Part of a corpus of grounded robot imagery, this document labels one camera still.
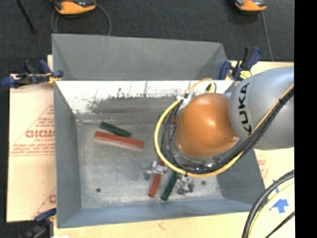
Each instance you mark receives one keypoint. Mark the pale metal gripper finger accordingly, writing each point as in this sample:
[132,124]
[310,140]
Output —
[157,169]
[185,185]

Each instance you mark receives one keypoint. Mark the red-brown flat block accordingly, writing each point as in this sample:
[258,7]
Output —
[155,185]
[119,140]

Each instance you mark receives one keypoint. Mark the dark green flat block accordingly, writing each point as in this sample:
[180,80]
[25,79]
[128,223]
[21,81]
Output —
[170,186]
[115,129]

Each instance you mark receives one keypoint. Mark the grey metal bin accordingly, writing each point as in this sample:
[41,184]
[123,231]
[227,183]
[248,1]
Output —
[111,167]

